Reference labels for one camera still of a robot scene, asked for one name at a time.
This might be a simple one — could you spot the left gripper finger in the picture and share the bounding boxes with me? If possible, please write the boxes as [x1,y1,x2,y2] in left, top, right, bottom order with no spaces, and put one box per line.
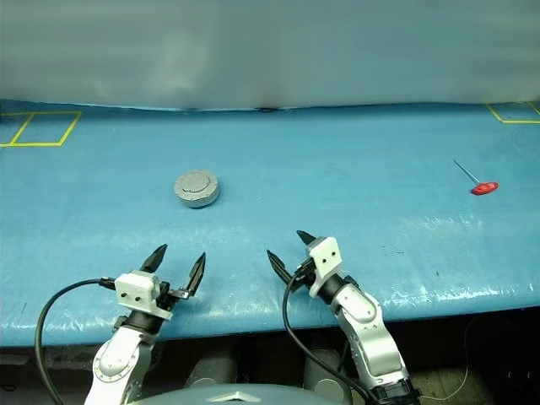
[139,243,169,274]
[170,251,208,300]

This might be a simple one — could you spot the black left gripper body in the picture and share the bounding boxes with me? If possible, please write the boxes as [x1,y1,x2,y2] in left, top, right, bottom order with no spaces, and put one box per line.
[155,283,181,313]

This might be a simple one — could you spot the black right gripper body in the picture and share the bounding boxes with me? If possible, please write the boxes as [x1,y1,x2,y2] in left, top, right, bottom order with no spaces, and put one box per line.
[290,257,317,292]

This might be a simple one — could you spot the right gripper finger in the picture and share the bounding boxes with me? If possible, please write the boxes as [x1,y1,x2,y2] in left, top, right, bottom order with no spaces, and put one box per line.
[296,229,318,250]
[266,248,294,284]

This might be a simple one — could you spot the silver finned motor cover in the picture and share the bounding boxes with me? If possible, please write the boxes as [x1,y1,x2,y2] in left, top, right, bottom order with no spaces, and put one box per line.
[175,169,219,203]

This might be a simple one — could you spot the grey rounded cylinder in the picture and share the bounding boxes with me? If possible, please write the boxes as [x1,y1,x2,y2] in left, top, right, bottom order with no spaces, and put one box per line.
[185,358,237,387]
[303,348,351,397]

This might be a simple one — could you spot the grey robot torso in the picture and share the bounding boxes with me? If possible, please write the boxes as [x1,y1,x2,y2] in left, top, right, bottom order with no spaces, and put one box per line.
[138,381,338,405]

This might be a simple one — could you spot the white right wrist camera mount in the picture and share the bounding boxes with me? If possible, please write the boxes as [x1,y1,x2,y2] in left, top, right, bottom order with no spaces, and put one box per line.
[306,236,342,299]

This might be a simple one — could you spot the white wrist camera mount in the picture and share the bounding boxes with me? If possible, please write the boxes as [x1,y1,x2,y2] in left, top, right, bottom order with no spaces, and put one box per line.
[113,271,173,320]
[306,236,342,299]

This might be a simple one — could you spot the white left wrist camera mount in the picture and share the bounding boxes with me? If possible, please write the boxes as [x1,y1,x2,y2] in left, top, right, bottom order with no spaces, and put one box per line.
[113,271,173,320]

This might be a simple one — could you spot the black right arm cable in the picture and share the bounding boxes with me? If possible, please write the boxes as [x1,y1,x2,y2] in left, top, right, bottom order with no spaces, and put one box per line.
[282,278,376,405]

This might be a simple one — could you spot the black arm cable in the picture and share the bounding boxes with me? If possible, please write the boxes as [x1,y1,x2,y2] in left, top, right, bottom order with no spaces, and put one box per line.
[282,278,376,405]
[35,276,117,405]

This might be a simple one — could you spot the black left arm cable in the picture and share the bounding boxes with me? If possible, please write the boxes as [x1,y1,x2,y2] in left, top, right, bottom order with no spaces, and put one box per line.
[35,276,117,405]

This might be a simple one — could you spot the thin white wire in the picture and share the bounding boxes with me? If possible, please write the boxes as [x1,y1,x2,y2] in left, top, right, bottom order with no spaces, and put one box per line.
[421,314,472,402]

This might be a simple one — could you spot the red handled hex key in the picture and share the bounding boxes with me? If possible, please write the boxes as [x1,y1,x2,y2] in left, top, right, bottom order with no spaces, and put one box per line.
[453,159,500,196]

